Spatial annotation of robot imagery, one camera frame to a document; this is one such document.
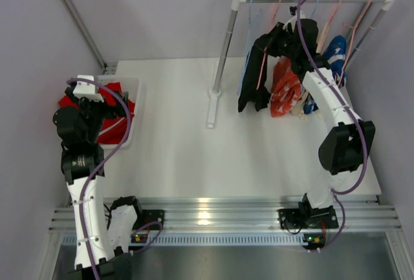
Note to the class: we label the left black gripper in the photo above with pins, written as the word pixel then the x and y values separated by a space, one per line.
pixel 114 108

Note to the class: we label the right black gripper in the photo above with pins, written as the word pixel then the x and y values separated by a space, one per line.
pixel 275 38

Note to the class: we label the blue wire hanger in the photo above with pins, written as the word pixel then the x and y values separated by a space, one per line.
pixel 254 19
pixel 313 13

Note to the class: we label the red trousers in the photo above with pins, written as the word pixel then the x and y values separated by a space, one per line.
pixel 113 129

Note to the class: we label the black trousers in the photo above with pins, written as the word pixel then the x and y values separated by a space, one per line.
pixel 261 97

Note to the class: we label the pink hanger of black trousers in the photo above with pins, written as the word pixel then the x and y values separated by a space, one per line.
pixel 270 26

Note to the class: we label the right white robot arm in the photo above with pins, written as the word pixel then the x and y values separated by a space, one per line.
pixel 344 151

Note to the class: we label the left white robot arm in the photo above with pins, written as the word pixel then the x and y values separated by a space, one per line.
pixel 102 241

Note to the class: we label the pink hanger of beige garment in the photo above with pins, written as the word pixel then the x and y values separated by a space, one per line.
pixel 327 25

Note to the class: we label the pink hanger of blue garment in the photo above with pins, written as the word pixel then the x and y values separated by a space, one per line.
pixel 353 28

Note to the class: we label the orange patterned garment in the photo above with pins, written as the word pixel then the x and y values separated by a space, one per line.
pixel 286 88

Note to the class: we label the metal clothes rack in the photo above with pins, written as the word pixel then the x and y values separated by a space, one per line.
pixel 215 91

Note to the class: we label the white plastic basket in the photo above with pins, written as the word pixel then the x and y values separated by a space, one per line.
pixel 140 103

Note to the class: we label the blue white patterned garment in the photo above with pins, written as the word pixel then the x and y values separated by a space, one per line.
pixel 335 56

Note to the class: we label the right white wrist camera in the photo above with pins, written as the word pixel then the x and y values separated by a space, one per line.
pixel 291 21

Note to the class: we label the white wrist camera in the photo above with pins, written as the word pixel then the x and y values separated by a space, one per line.
pixel 291 21
pixel 85 89

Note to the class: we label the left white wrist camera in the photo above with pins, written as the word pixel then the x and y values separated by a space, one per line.
pixel 85 89

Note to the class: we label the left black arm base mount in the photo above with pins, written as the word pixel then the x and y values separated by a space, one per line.
pixel 147 216

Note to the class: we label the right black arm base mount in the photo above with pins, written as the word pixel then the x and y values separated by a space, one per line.
pixel 294 219

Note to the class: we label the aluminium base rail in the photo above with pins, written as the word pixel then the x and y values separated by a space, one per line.
pixel 255 222

